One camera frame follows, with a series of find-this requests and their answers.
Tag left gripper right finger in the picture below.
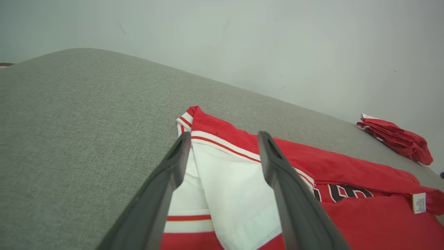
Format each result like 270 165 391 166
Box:
257 131 351 250

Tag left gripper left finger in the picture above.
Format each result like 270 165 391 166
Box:
95 131 192 250

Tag red Bulls 23 jersey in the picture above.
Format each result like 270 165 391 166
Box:
160 106 444 250

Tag red shorts with white stripe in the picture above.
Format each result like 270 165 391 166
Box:
357 114 434 166

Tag grey fabric sofa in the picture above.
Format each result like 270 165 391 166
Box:
0 48 444 250

